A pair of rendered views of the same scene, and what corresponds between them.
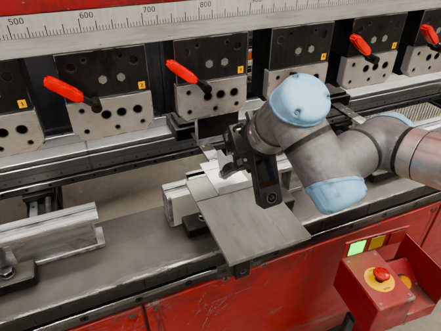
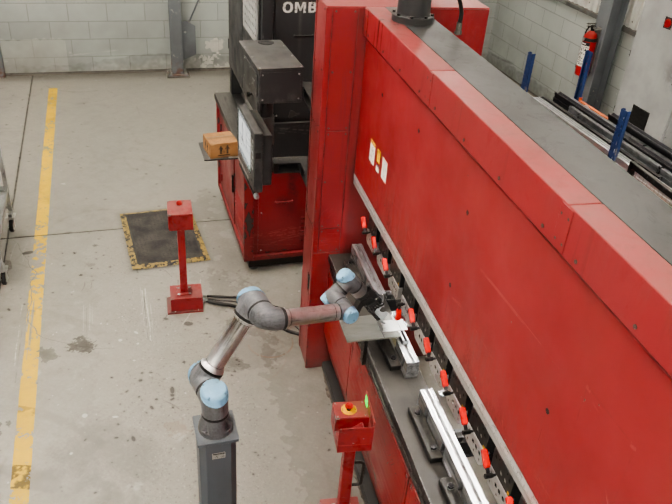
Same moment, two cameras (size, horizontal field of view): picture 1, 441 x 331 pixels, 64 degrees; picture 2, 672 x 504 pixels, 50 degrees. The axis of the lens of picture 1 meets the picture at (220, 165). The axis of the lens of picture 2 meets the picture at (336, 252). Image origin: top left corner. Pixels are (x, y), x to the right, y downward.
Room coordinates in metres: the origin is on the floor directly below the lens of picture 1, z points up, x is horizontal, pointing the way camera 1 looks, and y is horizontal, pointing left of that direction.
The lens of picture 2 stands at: (0.73, -2.80, 3.14)
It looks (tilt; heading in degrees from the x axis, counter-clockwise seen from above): 32 degrees down; 97
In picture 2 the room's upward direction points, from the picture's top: 5 degrees clockwise
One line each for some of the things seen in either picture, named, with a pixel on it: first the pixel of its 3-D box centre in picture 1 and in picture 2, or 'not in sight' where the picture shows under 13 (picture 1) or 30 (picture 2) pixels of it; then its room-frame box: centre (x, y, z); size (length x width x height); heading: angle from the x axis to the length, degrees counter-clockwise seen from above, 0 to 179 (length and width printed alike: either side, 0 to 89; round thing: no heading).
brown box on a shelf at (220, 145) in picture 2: not in sight; (219, 143); (-0.71, 1.70, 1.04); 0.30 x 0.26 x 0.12; 116
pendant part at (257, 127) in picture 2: not in sight; (255, 147); (-0.24, 0.91, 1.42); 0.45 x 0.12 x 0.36; 117
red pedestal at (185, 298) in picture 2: not in sight; (182, 256); (-0.82, 1.16, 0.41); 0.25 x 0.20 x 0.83; 23
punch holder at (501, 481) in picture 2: not in sight; (510, 479); (1.17, -1.08, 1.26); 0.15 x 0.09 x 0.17; 113
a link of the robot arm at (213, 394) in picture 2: not in sight; (214, 398); (-0.01, -0.63, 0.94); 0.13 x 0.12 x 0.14; 127
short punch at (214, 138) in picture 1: (216, 124); not in sight; (0.72, 0.01, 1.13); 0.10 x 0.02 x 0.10; 113
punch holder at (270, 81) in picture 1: (289, 58); (415, 302); (0.78, -0.15, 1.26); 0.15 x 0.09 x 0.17; 113
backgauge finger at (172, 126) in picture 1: (198, 133); not in sight; (0.87, 0.06, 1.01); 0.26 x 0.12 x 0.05; 23
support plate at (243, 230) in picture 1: (242, 207); (368, 327); (0.58, -0.05, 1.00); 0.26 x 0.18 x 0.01; 23
